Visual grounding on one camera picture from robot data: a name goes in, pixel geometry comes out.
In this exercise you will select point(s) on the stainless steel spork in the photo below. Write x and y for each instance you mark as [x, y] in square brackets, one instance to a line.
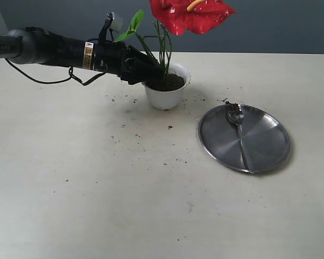
[238, 120]

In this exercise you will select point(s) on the round stainless steel plate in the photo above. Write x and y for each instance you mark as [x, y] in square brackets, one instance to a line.
[267, 141]

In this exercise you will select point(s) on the clump of soil on spork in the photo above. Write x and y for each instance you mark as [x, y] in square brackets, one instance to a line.
[233, 108]

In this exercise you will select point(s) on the dark soil in pot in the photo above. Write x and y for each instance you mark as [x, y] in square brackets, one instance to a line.
[171, 82]

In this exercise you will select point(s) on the white plastic flower pot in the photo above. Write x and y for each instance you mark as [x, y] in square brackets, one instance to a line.
[167, 100]

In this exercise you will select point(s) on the red artificial anthurium flower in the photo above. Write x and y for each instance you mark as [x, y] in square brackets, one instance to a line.
[174, 18]

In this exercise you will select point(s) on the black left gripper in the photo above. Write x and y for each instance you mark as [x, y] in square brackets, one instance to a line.
[126, 62]

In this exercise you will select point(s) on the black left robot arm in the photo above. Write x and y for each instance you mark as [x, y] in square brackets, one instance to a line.
[85, 60]

